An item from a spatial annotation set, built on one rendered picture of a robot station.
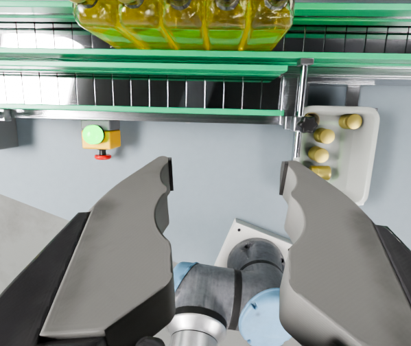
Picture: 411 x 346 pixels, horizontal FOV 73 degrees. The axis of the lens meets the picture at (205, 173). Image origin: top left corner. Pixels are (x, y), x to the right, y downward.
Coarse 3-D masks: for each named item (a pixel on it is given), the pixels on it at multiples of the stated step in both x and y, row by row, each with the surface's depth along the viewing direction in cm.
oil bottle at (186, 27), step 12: (192, 0) 34; (204, 0) 37; (168, 12) 34; (180, 12) 34; (192, 12) 34; (168, 24) 36; (180, 24) 36; (192, 24) 35; (180, 36) 41; (192, 36) 40; (204, 36) 42; (180, 48) 48; (192, 48) 48; (204, 48) 48
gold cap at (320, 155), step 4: (312, 148) 67; (316, 148) 65; (320, 148) 64; (308, 152) 68; (312, 152) 66; (316, 152) 64; (320, 152) 64; (324, 152) 64; (328, 152) 64; (312, 156) 65; (316, 156) 64; (320, 156) 64; (324, 156) 64; (328, 156) 64; (316, 160) 64; (320, 160) 64; (324, 160) 64
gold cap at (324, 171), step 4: (312, 168) 66; (316, 168) 66; (320, 168) 66; (324, 168) 66; (328, 168) 66; (316, 172) 66; (320, 172) 66; (324, 172) 66; (328, 172) 66; (320, 176) 66; (324, 176) 66; (328, 176) 66
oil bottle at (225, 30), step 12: (240, 0) 34; (204, 12) 36; (216, 12) 34; (228, 12) 34; (240, 12) 34; (204, 24) 37; (216, 24) 35; (228, 24) 35; (240, 24) 35; (216, 36) 40; (228, 36) 40; (240, 36) 40; (216, 48) 47; (228, 48) 47
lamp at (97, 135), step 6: (90, 126) 62; (96, 126) 63; (84, 132) 62; (90, 132) 62; (96, 132) 62; (102, 132) 64; (84, 138) 62; (90, 138) 62; (96, 138) 62; (102, 138) 64
